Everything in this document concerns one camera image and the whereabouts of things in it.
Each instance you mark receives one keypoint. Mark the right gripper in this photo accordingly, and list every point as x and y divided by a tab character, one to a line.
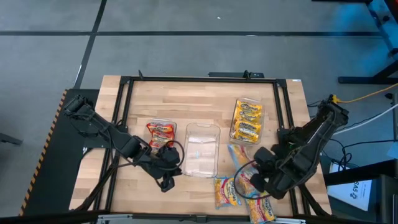
270	177

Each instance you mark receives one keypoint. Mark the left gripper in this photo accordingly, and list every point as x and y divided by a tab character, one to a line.
152	166

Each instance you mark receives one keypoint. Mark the blue-edged ramen pack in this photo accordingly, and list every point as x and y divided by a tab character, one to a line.
259	211
237	155
245	186
226	193

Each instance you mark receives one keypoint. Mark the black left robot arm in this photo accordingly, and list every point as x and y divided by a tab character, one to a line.
105	133

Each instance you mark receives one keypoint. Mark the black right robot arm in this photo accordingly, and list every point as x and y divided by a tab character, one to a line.
314	140

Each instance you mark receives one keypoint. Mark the clear plastic bin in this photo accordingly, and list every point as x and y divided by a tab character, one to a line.
262	124
200	155
161	120

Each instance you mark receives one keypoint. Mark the silver aluminium bar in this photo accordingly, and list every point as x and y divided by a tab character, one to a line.
124	218

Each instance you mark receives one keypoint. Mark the white paper sheet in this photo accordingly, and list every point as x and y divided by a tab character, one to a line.
351	196

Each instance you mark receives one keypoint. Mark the black cabinet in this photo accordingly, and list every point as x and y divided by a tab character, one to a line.
385	199

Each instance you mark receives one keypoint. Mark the dark metal foot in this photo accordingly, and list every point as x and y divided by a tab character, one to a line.
11	139

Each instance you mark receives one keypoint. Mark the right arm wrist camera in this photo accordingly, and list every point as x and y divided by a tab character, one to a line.
263	155

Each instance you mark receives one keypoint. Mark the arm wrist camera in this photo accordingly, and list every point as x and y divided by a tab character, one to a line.
263	155
170	154

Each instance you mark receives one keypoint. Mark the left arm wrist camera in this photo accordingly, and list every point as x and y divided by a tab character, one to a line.
170	154

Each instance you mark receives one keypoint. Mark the black aluminium rail frame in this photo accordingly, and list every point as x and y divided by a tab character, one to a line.
275	109

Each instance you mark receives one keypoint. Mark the black hazard-striped base plate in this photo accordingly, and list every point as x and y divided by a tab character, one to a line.
53	180

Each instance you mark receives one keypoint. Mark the black stand frame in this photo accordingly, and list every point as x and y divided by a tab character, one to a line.
360	80

